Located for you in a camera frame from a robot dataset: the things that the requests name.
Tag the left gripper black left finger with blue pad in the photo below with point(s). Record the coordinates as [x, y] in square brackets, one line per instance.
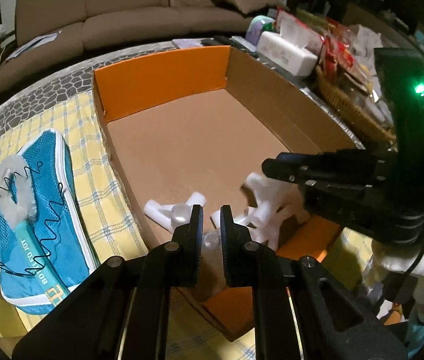
[121, 311]

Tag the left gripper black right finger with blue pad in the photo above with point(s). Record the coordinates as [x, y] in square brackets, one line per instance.
[300, 311]

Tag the blue mesh zipper pouch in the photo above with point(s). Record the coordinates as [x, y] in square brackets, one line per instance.
[74, 251]

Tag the black zigzag wire headband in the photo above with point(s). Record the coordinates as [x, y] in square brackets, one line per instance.
[49, 218]

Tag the fluffy teal handle brush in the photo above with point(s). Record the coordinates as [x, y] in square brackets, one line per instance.
[19, 209]

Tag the yellow plaid tablecloth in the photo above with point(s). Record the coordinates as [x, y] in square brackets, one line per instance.
[95, 209]

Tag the wicker basket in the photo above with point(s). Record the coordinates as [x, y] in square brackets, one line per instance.
[364, 127]

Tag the white tissue box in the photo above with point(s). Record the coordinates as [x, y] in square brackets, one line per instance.
[299, 62]

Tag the orange cardboard box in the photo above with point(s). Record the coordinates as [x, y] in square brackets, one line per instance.
[297, 119]

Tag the grey pebble pattern mat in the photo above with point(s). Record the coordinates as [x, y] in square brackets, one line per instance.
[62, 85]

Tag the papers on sofa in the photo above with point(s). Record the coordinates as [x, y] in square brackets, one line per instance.
[34, 43]

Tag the brown sofa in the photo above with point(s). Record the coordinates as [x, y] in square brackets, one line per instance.
[89, 25]

